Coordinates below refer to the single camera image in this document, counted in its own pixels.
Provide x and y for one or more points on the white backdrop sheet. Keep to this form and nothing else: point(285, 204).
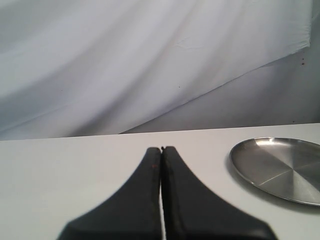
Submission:
point(96, 67)

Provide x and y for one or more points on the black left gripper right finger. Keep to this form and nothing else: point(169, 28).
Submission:
point(193, 212)

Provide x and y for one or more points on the round stainless steel plate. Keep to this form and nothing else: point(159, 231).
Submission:
point(286, 168)

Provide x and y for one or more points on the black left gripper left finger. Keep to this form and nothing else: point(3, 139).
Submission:
point(131, 213)

